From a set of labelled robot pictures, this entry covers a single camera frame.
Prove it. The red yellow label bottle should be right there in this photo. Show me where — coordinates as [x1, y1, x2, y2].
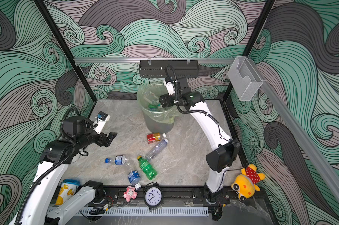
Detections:
[147, 133, 166, 143]

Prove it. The green bottle yellow cap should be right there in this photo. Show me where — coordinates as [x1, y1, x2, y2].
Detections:
[148, 104, 162, 111]

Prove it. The green Sprite bottle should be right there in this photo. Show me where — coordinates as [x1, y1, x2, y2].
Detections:
[137, 156, 158, 181]

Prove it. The clear bottle blue cap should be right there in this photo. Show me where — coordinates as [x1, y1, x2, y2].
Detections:
[105, 154, 131, 166]

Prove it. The clear acrylic wall holder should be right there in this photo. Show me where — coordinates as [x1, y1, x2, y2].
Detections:
[227, 56, 263, 101]

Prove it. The aluminium wall rail right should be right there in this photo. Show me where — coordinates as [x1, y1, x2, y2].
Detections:
[246, 57, 339, 217]

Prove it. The white slotted cable duct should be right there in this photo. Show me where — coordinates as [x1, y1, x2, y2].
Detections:
[73, 206, 210, 218]

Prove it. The aluminium wall rail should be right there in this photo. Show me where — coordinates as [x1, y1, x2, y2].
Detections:
[246, 57, 339, 217]
[73, 57, 238, 65]

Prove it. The black wall shelf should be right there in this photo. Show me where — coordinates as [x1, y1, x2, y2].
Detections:
[139, 60, 200, 78]

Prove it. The square clear bottle green band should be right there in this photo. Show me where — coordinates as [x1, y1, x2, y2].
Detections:
[143, 91, 160, 105]

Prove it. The mesh waste bin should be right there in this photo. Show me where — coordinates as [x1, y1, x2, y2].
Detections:
[137, 83, 182, 133]

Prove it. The long clear bottle white cap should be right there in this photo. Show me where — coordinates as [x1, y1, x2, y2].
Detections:
[146, 138, 169, 161]

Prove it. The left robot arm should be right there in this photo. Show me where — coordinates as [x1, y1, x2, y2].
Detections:
[10, 112, 117, 225]

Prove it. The crushed bottle blue label front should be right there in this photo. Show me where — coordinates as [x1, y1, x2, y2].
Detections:
[126, 165, 141, 190]

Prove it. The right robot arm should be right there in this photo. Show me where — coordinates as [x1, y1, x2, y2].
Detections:
[159, 91, 239, 202]

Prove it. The pink plush toy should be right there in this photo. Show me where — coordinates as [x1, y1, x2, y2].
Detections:
[123, 186, 138, 203]

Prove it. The yellow printed cup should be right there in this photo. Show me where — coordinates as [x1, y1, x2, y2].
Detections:
[55, 179, 80, 206]

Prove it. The black alarm clock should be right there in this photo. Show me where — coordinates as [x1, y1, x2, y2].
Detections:
[143, 182, 163, 211]

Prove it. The aluminium wall rail back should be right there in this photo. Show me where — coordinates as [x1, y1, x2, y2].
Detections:
[73, 57, 238, 65]

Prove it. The yellow duck toy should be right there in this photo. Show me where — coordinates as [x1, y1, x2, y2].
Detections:
[231, 164, 266, 202]

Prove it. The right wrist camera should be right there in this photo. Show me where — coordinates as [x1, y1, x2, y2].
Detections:
[163, 78, 176, 97]

